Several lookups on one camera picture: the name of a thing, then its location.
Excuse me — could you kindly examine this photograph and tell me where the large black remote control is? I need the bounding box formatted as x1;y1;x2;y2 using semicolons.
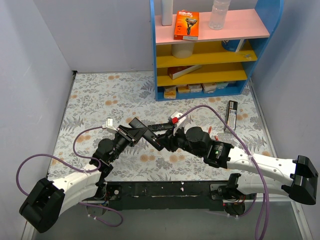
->
129;117;164;151

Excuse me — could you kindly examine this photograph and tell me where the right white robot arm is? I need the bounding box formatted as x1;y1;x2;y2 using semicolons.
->
154;126;319;205

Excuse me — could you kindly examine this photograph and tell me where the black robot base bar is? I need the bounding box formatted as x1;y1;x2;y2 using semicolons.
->
86;179;256;216

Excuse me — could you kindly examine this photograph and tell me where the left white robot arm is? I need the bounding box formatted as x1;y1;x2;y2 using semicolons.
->
19;125;148;233

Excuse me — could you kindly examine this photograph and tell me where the small slim black remote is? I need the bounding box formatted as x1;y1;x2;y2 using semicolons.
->
147;122;175;132

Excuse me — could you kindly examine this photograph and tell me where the yellow small box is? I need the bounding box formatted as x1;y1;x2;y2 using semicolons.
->
163;87;177;99

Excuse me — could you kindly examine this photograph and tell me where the floral table mat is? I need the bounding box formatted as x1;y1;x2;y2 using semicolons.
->
48;71;274;181

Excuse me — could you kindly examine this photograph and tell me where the black battery package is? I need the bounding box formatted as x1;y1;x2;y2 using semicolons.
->
225;100;238;131

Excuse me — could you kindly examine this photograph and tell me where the red white long box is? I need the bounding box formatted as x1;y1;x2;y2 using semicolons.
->
167;64;202;80

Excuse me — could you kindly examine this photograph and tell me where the light blue small box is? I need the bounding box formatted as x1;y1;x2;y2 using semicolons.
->
216;81;229;90

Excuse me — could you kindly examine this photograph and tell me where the white cylinder container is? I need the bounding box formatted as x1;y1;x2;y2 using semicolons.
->
171;42;195;59

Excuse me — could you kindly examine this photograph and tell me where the blue shelf unit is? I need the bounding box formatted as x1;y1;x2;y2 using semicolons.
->
149;0;285;102

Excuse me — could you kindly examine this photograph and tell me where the blue white packet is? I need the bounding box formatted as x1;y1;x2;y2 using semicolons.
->
221;39;247;53

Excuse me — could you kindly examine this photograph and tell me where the orange razor box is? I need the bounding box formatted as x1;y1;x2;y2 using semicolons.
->
173;10;200;41

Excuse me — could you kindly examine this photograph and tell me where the white tall bottle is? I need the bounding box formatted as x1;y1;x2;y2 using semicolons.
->
161;0;174;26

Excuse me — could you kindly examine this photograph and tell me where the clear plastic bottle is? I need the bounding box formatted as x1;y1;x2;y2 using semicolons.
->
208;0;231;30

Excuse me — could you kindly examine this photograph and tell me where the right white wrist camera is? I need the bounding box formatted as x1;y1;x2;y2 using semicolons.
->
168;111;187;136

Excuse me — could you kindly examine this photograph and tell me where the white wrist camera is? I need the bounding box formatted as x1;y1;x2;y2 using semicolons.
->
168;111;187;136
101;118;118;134

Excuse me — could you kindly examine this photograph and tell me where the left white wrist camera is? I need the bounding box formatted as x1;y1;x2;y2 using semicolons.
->
101;118;118;134

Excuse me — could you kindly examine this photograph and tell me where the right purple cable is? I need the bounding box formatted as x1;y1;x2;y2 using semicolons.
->
177;104;271;240

